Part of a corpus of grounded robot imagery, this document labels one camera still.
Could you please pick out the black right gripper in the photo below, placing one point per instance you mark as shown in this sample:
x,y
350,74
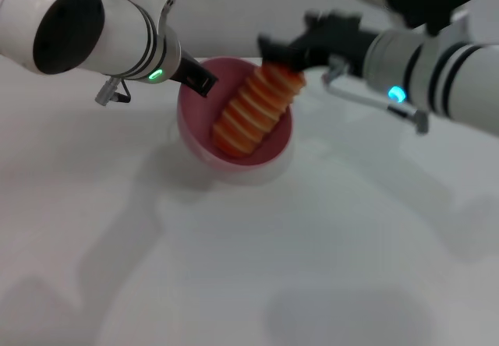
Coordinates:
x,y
339,38

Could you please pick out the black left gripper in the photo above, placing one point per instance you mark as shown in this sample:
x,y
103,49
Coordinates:
x,y
186,69

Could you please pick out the pink plastic bowl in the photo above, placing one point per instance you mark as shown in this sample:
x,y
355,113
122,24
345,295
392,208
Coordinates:
x,y
195,120

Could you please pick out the orange ridged bread loaf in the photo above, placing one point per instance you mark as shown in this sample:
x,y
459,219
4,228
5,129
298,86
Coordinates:
x,y
249,116

